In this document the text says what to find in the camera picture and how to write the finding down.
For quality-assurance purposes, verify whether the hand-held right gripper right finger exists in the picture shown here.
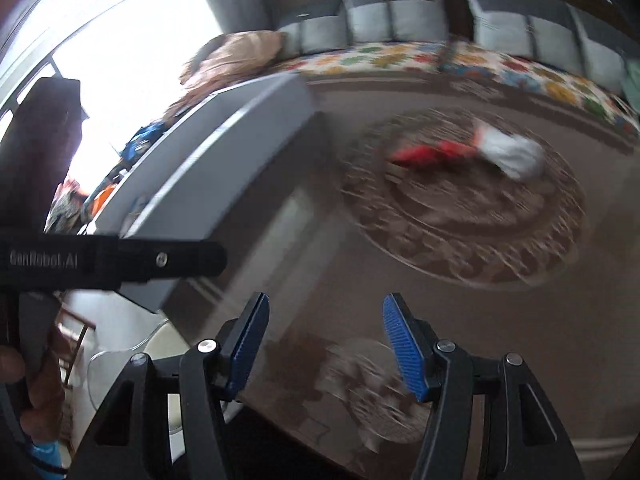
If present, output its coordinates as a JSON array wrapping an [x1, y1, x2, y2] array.
[[382, 292, 586, 480]]

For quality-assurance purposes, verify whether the grey sofa cushion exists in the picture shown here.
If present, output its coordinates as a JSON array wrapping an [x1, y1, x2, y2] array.
[[340, 0, 448, 45], [277, 12, 349, 57], [460, 0, 587, 70], [570, 5, 640, 93]]

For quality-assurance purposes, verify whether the floral sofa cover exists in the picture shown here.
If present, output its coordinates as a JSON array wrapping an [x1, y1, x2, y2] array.
[[275, 40, 640, 133]]

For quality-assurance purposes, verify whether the round patterned brown rug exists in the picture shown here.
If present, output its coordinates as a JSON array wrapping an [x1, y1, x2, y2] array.
[[165, 72, 640, 480]]

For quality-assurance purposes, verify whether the orange plastic case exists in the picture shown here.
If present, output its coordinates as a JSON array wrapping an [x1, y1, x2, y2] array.
[[85, 182, 119, 217]]

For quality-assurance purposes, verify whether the blue cloth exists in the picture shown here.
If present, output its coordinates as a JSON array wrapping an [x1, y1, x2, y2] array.
[[120, 122, 167, 166]]

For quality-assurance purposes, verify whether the white cloth item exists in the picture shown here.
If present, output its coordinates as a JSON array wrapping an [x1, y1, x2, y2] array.
[[390, 122, 546, 181]]

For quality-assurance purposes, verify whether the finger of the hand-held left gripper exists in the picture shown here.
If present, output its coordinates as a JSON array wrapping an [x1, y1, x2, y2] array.
[[97, 239, 229, 292]]

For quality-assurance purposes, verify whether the person's left hand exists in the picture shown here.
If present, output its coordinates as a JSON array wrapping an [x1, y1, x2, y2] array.
[[0, 327, 70, 446]]

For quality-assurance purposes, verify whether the green cloth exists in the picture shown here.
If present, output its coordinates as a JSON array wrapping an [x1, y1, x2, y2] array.
[[621, 55, 640, 103]]

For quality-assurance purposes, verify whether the tan pillow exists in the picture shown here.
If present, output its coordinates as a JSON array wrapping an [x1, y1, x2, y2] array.
[[179, 30, 289, 93]]

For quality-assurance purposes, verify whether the wooden chair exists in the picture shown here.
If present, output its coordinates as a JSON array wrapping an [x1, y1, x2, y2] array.
[[54, 304, 97, 377]]

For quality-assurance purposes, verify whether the clear plastic chair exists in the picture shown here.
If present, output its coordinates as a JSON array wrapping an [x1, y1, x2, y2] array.
[[87, 319, 242, 437]]

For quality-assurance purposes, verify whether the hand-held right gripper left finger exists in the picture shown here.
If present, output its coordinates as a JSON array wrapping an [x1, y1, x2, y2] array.
[[75, 291, 271, 480]]

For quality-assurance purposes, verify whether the white cardboard box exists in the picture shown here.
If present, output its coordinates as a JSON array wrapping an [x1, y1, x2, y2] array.
[[92, 72, 331, 316]]

